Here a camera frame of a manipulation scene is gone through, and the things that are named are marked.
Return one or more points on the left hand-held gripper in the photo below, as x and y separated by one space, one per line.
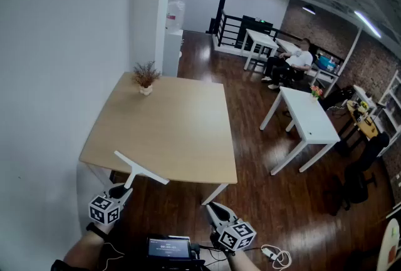
105 210

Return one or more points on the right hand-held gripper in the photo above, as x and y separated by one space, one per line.
236 237

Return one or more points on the person's right forearm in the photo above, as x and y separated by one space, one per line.
242 264

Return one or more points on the person's left forearm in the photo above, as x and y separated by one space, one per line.
81 252

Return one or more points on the black wristband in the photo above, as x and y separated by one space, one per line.
95 230

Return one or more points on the chest-mounted screen device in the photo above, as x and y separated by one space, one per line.
169 248

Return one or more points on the light wooden table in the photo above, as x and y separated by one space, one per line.
163 125

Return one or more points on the person's black shirt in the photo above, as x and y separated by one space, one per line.
59 266

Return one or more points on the dried plant in small pot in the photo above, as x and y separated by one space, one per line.
145 77

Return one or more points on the white table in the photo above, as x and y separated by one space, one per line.
310 119
285 43
260 38

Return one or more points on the black office chair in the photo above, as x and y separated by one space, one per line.
360 176

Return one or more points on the white water dispenser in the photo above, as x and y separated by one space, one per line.
173 50

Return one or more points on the colourful flowers in pot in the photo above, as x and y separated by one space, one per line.
315 93

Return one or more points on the black bag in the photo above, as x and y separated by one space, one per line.
340 96

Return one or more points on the round yellow wooden table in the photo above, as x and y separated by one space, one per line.
365 125

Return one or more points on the blue storage box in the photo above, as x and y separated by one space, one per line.
326 62

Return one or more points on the black metal railing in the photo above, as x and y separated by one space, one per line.
230 28

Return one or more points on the white shelf unit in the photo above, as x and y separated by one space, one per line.
391 107

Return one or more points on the white support column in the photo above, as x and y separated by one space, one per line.
347 57

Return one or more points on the black pendant lamp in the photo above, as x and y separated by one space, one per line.
309 10

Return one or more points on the long ceiling light strip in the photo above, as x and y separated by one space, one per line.
368 24

